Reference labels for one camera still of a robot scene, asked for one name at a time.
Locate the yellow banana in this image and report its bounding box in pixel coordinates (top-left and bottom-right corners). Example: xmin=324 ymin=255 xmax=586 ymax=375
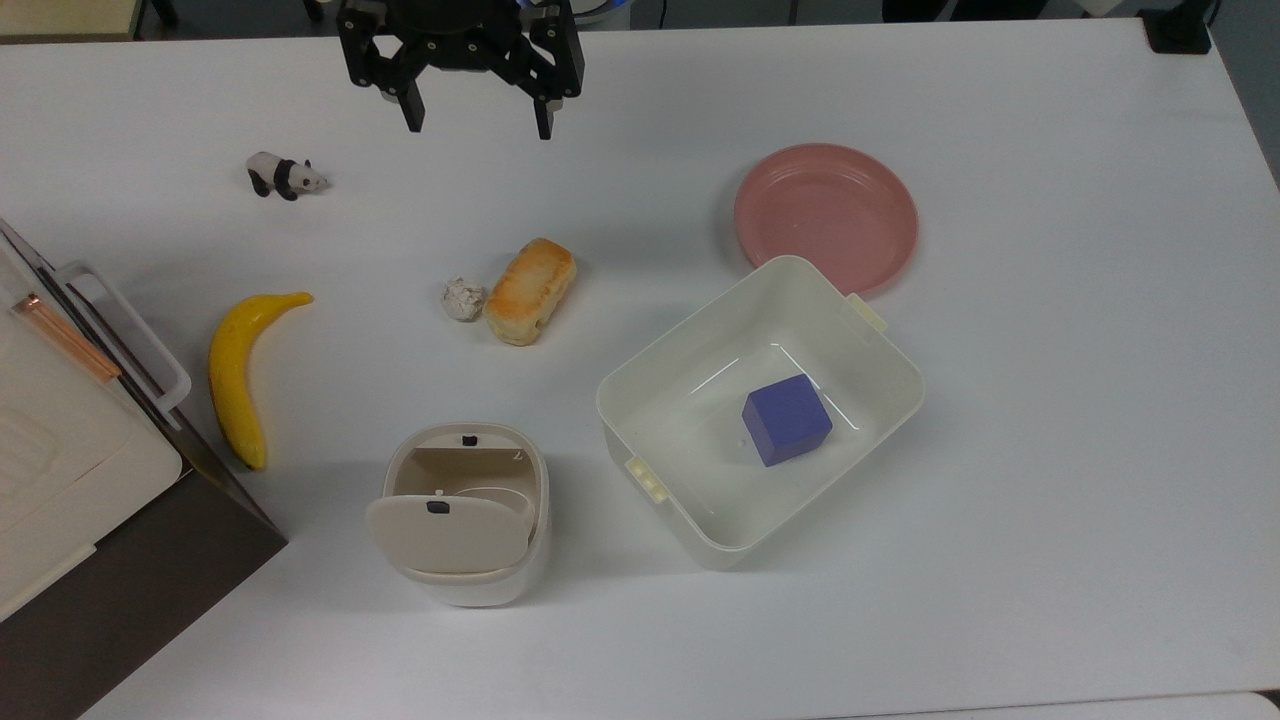
xmin=208 ymin=291 xmax=315 ymax=471

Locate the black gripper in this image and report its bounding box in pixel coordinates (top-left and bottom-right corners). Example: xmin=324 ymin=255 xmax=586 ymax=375
xmin=337 ymin=0 xmax=586 ymax=141

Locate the wooden desk top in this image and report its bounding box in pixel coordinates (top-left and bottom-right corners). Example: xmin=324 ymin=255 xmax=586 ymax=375
xmin=0 ymin=0 xmax=141 ymax=41

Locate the blue cube block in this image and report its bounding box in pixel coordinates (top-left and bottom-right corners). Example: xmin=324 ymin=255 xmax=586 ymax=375
xmin=742 ymin=374 xmax=834 ymax=468

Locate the black and white panda figurine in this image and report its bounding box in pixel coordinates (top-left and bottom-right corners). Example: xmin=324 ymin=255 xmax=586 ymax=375
xmin=246 ymin=152 xmax=331 ymax=202

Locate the golden brown bread loaf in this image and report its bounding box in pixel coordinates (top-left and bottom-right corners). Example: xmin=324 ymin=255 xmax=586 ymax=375
xmin=484 ymin=237 xmax=578 ymax=347

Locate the white plastic storage bin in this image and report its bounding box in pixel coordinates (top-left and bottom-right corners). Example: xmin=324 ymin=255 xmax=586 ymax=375
xmin=596 ymin=255 xmax=926 ymax=571

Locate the black table clamp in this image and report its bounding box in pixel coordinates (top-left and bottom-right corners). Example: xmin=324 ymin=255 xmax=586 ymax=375
xmin=1138 ymin=5 xmax=1216 ymax=56

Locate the pink round plate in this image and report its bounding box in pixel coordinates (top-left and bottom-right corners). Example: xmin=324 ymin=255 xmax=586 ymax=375
xmin=734 ymin=143 xmax=919 ymax=298

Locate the cream white appliance with handle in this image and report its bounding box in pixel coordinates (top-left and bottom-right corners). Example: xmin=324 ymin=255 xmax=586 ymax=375
xmin=0 ymin=235 xmax=193 ymax=623

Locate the white paper ball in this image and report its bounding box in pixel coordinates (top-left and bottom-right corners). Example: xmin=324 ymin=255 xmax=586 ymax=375
xmin=442 ymin=277 xmax=488 ymax=323

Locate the beige flip-lid trash can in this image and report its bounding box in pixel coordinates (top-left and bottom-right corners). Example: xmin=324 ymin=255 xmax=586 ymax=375
xmin=365 ymin=422 xmax=552 ymax=608

